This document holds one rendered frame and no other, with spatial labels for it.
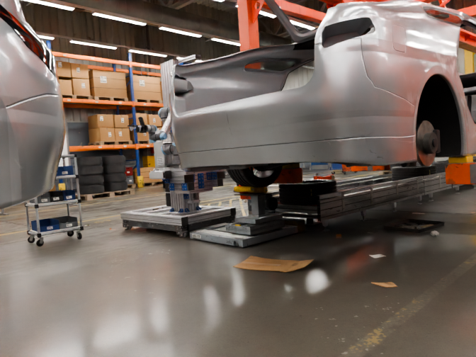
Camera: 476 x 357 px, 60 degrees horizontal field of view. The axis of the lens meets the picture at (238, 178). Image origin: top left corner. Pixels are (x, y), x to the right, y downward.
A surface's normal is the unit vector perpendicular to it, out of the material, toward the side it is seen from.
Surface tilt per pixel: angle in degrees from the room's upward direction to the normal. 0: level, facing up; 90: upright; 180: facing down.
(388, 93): 90
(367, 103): 93
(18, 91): 91
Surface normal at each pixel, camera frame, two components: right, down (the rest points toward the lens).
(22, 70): 0.99, -0.07
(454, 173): -0.74, 0.08
